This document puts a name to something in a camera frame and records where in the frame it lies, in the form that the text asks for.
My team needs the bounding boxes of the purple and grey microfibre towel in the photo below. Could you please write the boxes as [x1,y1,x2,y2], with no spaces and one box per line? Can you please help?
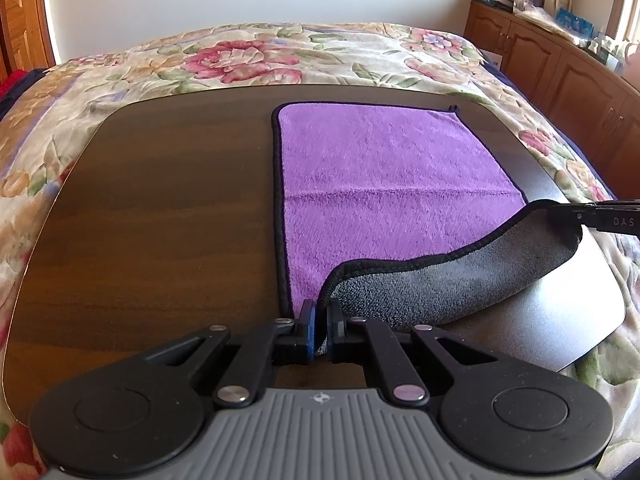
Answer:
[271,102,582,332]

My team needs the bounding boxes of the wooden sideboard cabinet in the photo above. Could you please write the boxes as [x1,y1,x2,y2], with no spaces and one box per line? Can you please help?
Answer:
[463,0,639,198]

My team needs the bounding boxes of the dark wooden tray table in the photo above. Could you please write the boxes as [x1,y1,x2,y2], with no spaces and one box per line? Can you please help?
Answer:
[1,83,628,426]

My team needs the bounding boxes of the clutter pile on sideboard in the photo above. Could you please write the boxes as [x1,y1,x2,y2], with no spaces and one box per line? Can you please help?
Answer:
[473,0,640,74]

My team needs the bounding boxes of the floral bedspread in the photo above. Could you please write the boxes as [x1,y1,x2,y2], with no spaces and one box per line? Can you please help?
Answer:
[0,20,640,480]

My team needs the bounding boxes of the red cloth at bed edge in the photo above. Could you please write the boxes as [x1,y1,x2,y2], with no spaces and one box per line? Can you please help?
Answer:
[0,70,28,99]

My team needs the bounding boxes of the wooden door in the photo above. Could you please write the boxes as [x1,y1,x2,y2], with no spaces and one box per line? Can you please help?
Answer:
[1,0,55,80]

